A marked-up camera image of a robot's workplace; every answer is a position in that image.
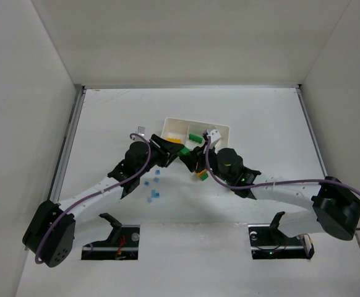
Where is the yellow lego brick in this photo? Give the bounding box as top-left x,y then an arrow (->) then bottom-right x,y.
166,137 -> 182,144

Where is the small green lego brick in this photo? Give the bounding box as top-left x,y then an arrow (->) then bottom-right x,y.
178,147 -> 190,157

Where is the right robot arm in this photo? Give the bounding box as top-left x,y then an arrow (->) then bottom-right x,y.
178,147 -> 360,241

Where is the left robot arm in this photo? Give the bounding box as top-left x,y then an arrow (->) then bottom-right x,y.
22,133 -> 185,267

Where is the white three-compartment plastic container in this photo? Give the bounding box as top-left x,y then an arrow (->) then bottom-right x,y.
161,118 -> 229,150

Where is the yellow green lego stack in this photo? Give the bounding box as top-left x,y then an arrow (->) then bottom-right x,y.
196,170 -> 209,181

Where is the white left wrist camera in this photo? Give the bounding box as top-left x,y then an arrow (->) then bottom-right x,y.
136,126 -> 145,137

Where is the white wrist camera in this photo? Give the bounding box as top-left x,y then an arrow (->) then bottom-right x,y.
203,126 -> 221,149
136,126 -> 145,137

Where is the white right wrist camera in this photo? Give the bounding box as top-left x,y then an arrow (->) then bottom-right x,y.
203,126 -> 221,149

